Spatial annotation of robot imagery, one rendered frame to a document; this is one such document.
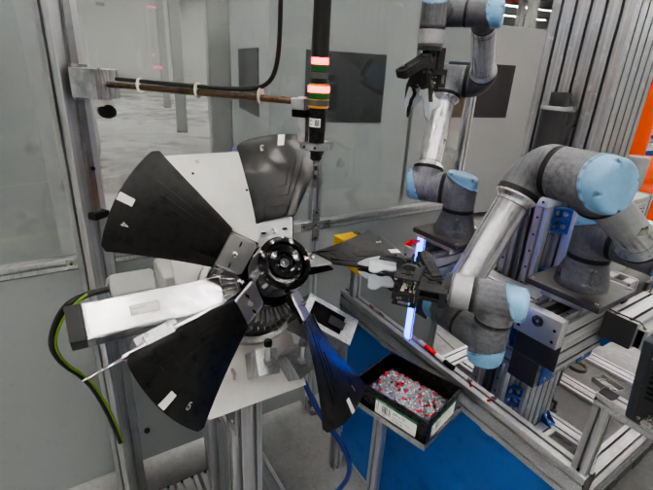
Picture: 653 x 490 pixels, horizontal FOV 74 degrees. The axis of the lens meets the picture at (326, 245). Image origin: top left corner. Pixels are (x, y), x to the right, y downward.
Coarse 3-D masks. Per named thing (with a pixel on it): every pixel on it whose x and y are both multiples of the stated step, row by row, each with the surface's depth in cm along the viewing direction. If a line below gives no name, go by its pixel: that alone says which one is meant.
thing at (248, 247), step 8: (232, 232) 92; (232, 240) 93; (240, 240) 93; (248, 240) 93; (224, 248) 93; (232, 248) 94; (240, 248) 94; (248, 248) 94; (224, 256) 94; (240, 256) 94; (248, 256) 95; (216, 264) 95; (224, 264) 95; (232, 264) 95; (240, 264) 95; (232, 272) 96; (240, 272) 96
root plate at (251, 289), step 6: (252, 282) 90; (246, 288) 89; (252, 288) 91; (240, 294) 88; (252, 294) 92; (258, 294) 94; (240, 300) 89; (246, 300) 91; (252, 300) 92; (258, 300) 95; (240, 306) 89; (246, 306) 91; (258, 306) 95; (246, 312) 92; (252, 312) 94; (246, 318) 93; (252, 318) 94
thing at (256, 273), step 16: (272, 240) 92; (288, 240) 93; (256, 256) 91; (272, 256) 91; (288, 256) 93; (304, 256) 94; (256, 272) 90; (272, 272) 90; (288, 272) 92; (304, 272) 93; (240, 288) 97; (272, 288) 90; (288, 288) 90; (272, 304) 99
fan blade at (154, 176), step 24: (144, 168) 87; (168, 168) 88; (144, 192) 87; (168, 192) 88; (192, 192) 89; (120, 216) 87; (144, 216) 88; (168, 216) 88; (192, 216) 89; (216, 216) 90; (120, 240) 88; (144, 240) 89; (168, 240) 90; (192, 240) 91; (216, 240) 92
